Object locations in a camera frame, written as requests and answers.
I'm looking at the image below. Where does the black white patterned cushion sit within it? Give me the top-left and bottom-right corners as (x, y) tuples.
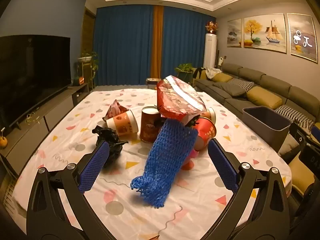
(226, 78), (255, 92)
(275, 104), (314, 130)

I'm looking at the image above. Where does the black garment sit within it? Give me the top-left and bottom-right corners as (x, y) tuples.
(192, 67), (207, 80)

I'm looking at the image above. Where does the artificial flower bouquet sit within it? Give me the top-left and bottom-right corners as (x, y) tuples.
(205, 21), (218, 34)

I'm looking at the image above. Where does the sailing ship painting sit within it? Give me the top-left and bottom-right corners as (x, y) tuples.
(244, 13), (287, 53)

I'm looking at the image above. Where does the red paper cup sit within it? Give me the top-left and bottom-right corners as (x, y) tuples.
(192, 117), (217, 150)
(139, 106), (163, 143)

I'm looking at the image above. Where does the blue foam net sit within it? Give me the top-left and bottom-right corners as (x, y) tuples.
(130, 119), (199, 208)

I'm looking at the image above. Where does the black television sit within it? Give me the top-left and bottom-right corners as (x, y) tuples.
(0, 35), (71, 137)

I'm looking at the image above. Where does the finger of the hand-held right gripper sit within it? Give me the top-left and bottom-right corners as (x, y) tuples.
(289, 122), (320, 144)

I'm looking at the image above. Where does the white standing air conditioner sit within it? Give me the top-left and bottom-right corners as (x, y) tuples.
(203, 33), (217, 69)

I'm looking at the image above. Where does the red snack bag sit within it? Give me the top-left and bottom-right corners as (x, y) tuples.
(156, 75), (207, 120)

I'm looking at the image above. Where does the grey sofa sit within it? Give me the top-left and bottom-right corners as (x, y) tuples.
(194, 63), (320, 155)

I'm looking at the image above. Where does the white orange paper cup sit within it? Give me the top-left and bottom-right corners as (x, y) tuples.
(105, 110), (139, 137)
(200, 107), (217, 124)

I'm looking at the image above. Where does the printed tablecloth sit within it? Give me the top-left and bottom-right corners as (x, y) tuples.
(11, 87), (293, 240)

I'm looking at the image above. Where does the small red wrapper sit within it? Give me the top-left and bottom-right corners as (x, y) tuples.
(102, 99), (130, 120)

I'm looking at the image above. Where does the framed painting with white rings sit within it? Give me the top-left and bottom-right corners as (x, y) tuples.
(287, 13), (318, 63)

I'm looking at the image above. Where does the yellow seat cushion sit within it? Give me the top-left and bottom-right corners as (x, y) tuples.
(287, 152), (313, 195)

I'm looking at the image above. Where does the white cloth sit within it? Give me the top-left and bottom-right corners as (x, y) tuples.
(205, 67), (223, 79)

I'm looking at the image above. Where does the trailing plant on metal stand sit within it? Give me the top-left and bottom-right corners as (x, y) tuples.
(76, 51), (99, 85)

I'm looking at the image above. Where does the small yellow cushion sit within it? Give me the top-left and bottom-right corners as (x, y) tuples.
(212, 73), (233, 83)

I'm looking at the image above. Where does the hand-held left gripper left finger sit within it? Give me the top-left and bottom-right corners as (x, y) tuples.
(26, 140), (110, 240)

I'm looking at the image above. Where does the orange curtain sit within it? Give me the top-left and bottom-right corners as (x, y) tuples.
(151, 5), (164, 79)

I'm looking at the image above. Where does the small grey landscape painting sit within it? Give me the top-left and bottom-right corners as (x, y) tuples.
(227, 19), (242, 48)

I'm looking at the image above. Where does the large yellow cushion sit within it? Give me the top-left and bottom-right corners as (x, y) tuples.
(246, 86), (283, 110)

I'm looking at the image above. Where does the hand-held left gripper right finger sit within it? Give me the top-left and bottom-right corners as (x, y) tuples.
(207, 139), (290, 240)

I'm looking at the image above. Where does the grey television cabinet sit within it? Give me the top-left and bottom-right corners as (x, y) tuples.
(0, 82), (89, 170)

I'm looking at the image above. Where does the black plastic bag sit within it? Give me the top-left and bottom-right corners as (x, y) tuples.
(186, 116), (200, 128)
(92, 127), (129, 168)

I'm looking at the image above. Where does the grey plastic bin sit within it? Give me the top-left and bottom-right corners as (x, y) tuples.
(242, 106), (293, 153)

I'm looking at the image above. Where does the grey cushion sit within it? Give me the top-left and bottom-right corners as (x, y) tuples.
(212, 82), (247, 97)

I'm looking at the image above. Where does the blue curtain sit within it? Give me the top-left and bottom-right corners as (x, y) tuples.
(162, 6), (217, 85)
(94, 4), (155, 87)

